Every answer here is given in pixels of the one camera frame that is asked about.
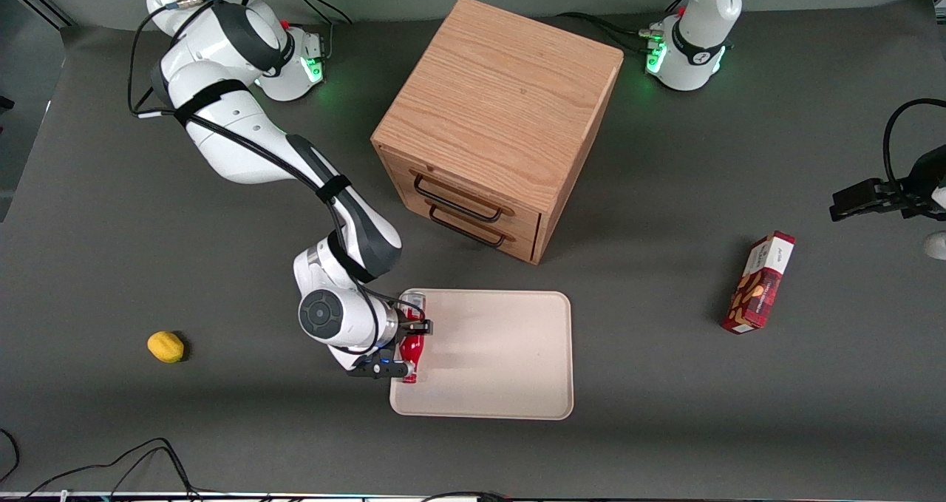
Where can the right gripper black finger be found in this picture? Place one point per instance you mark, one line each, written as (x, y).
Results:
(420, 328)

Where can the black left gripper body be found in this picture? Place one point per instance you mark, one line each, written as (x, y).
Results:
(919, 185)

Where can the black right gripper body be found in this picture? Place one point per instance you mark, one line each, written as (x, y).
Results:
(403, 330)

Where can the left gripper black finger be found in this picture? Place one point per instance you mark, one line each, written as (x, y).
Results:
(857, 208)
(857, 191)

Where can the red coke bottle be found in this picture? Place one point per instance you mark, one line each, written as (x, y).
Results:
(411, 350)

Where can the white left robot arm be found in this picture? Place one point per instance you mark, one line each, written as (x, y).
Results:
(698, 36)

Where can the beige plastic tray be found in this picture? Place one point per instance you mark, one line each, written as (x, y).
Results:
(495, 361)

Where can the red snack box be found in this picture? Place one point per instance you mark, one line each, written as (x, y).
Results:
(761, 284)

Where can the wooden drawer cabinet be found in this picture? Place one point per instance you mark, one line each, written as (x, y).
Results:
(502, 110)

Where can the yellow lemon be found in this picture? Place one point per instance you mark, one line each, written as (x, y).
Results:
(165, 347)

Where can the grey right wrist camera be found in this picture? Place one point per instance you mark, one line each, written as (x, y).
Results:
(380, 370)

